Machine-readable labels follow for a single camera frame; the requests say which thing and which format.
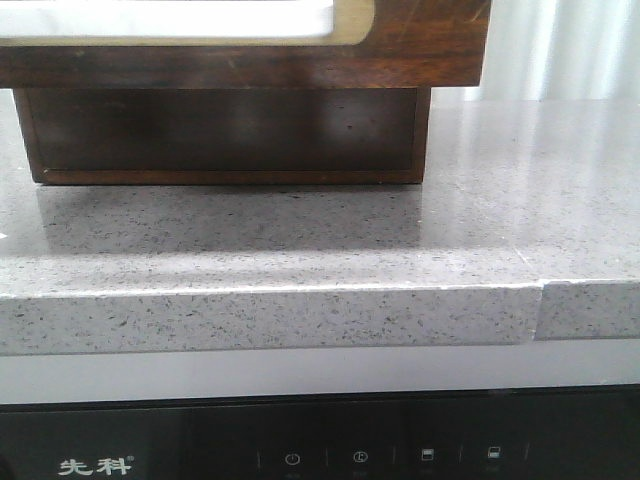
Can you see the dark wooden drawer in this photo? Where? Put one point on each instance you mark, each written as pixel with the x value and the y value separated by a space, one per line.
pixel 224 130
pixel 411 44

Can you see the dark wooden drawer cabinet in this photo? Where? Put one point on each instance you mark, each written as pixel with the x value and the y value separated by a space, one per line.
pixel 413 174

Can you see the black appliance control panel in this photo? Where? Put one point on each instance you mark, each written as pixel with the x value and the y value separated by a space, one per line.
pixel 547 433

